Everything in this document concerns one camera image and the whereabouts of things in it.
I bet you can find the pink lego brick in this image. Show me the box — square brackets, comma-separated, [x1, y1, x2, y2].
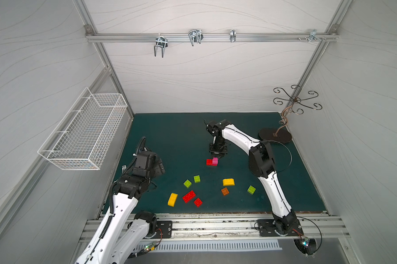
[212, 157, 219, 166]

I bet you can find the yellow curved lego brick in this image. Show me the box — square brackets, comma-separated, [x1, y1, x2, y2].
[223, 178, 235, 187]

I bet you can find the white wire basket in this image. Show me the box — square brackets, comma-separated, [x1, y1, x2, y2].
[37, 88, 128, 171]

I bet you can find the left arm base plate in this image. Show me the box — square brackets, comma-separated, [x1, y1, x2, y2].
[152, 220, 173, 239]

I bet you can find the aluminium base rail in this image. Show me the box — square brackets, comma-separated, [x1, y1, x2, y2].
[157, 212, 351, 241]

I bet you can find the metal clip hook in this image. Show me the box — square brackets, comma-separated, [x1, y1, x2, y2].
[297, 29, 327, 43]
[188, 29, 203, 46]
[230, 29, 236, 43]
[154, 36, 168, 58]

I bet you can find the orange lego brick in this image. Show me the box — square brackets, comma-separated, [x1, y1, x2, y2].
[221, 188, 229, 196]

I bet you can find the yellow lego brick left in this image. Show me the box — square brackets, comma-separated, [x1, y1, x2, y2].
[167, 193, 178, 207]

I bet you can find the red long lego brick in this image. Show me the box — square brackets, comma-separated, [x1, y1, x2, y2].
[182, 190, 196, 203]

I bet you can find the red small lego brick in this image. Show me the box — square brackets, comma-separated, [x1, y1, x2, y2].
[194, 198, 203, 207]

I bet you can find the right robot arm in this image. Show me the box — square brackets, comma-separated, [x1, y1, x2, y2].
[205, 120, 298, 236]

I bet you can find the black metal hook stand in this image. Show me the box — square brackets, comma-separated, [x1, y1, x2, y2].
[258, 87, 323, 144]

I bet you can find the left metal clip hook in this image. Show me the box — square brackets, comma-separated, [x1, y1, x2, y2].
[154, 36, 168, 58]

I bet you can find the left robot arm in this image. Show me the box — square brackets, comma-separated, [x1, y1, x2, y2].
[76, 137, 165, 264]

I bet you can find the right metal clip hook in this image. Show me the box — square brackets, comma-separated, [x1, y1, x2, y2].
[297, 29, 327, 43]

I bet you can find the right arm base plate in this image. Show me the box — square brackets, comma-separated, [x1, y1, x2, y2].
[254, 219, 304, 237]

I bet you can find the horizontal aluminium rail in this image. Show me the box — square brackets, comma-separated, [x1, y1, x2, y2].
[86, 32, 340, 44]

